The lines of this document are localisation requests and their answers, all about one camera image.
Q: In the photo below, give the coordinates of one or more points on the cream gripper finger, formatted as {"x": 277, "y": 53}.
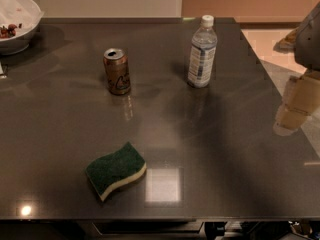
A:
{"x": 301, "y": 98}

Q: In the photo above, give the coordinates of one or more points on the green and yellow sponge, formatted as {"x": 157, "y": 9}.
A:
{"x": 112, "y": 171}

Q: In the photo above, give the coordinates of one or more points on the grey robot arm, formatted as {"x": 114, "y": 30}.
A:
{"x": 307, "y": 41}

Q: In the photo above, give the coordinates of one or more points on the clear plastic water bottle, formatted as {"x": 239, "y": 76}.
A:
{"x": 202, "y": 54}

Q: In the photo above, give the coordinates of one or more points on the gold soda can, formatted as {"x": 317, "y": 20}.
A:
{"x": 117, "y": 71}

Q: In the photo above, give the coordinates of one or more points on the white bowl with snacks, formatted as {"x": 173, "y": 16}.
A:
{"x": 19, "y": 20}

